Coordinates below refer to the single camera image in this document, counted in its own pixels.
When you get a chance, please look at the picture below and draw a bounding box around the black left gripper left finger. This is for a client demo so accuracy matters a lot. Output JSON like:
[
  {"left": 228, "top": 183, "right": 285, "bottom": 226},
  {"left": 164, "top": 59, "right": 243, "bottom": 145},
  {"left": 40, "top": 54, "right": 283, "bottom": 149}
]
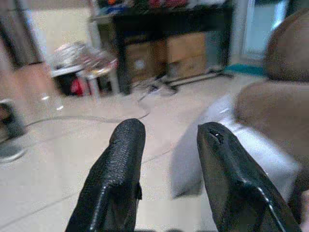
[{"left": 65, "top": 118, "right": 146, "bottom": 232}]

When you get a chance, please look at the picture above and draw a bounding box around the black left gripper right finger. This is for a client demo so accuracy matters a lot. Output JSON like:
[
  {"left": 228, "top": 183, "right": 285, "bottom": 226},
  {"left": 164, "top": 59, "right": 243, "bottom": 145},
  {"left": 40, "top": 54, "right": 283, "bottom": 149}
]
[{"left": 197, "top": 121, "right": 302, "bottom": 232}]

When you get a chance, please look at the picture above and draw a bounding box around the brown sofa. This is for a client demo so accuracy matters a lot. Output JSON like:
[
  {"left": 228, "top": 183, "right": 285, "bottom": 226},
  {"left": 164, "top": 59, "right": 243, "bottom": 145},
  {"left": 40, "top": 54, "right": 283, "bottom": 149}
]
[{"left": 233, "top": 9, "right": 309, "bottom": 225}]

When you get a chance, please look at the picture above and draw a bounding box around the red bag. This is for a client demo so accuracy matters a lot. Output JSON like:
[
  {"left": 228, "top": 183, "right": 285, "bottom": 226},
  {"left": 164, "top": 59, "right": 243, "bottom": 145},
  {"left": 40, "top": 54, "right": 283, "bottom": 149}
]
[{"left": 70, "top": 79, "right": 89, "bottom": 96}]

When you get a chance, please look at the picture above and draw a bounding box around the white low table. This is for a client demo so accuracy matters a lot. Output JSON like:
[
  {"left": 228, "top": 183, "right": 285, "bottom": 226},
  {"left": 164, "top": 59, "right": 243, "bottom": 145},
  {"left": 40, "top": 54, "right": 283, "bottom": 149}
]
[{"left": 50, "top": 43, "right": 119, "bottom": 100}]

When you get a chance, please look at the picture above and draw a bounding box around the black stand base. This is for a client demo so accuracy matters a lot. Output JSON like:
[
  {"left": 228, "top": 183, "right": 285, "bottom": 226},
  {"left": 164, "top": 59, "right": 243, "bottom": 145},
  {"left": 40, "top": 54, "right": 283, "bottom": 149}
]
[{"left": 147, "top": 69, "right": 234, "bottom": 92}]

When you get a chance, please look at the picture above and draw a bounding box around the teal mat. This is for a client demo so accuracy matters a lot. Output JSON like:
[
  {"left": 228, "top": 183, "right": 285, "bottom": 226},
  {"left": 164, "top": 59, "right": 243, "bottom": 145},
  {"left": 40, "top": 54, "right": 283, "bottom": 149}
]
[{"left": 223, "top": 64, "right": 267, "bottom": 77}]

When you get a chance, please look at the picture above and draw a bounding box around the small cardboard box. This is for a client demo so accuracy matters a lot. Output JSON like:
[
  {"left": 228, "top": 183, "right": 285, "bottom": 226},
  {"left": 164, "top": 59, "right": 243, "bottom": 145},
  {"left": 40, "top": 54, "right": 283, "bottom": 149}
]
[{"left": 125, "top": 41, "right": 167, "bottom": 82}]

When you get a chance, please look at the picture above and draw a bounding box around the large cardboard box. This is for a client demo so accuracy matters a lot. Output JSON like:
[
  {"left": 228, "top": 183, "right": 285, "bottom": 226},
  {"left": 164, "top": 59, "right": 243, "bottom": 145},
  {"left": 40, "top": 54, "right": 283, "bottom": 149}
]
[{"left": 166, "top": 33, "right": 208, "bottom": 78}]

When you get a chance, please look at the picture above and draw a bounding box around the black console table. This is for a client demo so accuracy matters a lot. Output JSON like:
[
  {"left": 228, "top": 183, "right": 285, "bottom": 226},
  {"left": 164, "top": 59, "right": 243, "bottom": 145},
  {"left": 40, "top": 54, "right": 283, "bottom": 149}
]
[{"left": 89, "top": 4, "right": 234, "bottom": 95}]

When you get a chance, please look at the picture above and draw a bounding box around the grey floor cable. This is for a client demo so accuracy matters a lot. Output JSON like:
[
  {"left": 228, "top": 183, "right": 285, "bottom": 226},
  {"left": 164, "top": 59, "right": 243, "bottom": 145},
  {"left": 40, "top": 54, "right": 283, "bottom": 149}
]
[{"left": 0, "top": 95, "right": 152, "bottom": 143}]

